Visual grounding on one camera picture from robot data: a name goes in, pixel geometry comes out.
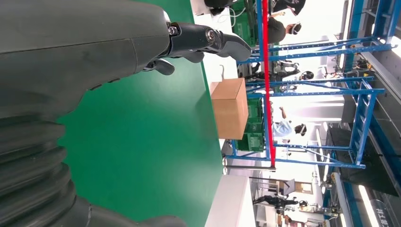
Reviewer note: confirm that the blue metal shelving rack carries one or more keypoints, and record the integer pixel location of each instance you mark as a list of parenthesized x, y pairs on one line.
[(329, 93)]

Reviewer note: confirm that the white side table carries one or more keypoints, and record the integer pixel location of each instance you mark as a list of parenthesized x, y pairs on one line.
[(228, 203)]

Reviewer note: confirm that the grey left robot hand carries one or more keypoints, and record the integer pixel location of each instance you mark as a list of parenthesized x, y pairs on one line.
[(78, 40)]

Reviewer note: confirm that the green table mat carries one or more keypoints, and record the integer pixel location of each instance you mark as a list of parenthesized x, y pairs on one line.
[(141, 141)]

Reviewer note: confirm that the metal stand frame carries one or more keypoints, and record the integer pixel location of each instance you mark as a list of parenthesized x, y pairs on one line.
[(250, 169)]

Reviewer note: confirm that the black carry bag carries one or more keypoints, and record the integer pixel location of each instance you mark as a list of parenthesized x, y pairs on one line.
[(216, 3)]

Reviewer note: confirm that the black white humanoid robot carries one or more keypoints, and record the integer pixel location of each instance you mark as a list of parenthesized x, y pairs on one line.
[(288, 72)]

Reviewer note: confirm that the red metal pole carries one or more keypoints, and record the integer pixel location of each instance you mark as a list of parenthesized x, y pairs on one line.
[(267, 78)]

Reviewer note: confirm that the brown cardboard box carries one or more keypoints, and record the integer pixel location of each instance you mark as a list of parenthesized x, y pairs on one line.
[(230, 116)]

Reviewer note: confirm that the person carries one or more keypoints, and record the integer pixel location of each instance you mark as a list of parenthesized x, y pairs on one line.
[(288, 4), (282, 128), (275, 29)]

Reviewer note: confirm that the green plastic crate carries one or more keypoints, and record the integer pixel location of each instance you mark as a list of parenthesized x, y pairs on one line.
[(250, 137), (246, 31), (238, 7)]

